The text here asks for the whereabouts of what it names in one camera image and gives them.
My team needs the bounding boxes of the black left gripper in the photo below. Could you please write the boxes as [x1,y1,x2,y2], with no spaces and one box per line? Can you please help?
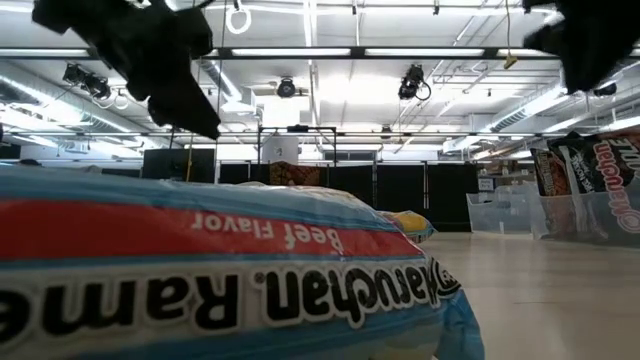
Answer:
[32,0,221,140]

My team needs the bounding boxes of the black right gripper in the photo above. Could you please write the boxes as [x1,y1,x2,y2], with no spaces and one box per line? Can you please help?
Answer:
[522,0,640,95]

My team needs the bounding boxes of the blue ramen noodle pack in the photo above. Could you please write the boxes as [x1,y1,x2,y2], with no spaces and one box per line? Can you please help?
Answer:
[0,164,486,360]

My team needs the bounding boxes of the orange yellow snack packet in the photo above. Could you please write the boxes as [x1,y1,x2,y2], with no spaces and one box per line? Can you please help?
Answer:
[377,209,438,245]

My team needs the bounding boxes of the black monitor screen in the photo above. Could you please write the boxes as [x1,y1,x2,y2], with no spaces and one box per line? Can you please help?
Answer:
[142,148,216,183]

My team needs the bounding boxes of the white box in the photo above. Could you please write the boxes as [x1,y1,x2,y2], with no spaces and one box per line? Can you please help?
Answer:
[260,135,300,165]

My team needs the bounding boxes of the red mandala tapestry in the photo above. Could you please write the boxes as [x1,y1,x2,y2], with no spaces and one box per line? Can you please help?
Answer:
[269,160,321,188]

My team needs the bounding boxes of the clear plastic bin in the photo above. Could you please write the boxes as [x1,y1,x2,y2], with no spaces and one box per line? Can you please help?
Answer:
[466,183,542,236]
[537,188,640,247]

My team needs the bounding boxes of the black partition panels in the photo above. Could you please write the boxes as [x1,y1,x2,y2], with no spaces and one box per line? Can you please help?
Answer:
[218,162,480,233]

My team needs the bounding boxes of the silver air duct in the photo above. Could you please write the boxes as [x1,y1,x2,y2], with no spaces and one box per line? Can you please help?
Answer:
[198,59,242,102]

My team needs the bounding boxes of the yellow hanging rope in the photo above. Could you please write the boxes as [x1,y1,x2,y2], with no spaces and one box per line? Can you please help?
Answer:
[184,59,199,183]

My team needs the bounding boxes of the white hanging ring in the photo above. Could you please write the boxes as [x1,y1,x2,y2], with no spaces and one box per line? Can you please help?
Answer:
[224,2,253,36]

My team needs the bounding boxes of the black metal stand frame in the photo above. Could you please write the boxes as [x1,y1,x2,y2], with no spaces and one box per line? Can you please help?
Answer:
[257,124,338,167]

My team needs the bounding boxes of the black overhead frame beam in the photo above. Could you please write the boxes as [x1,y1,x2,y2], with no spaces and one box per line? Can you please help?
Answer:
[0,46,640,60]

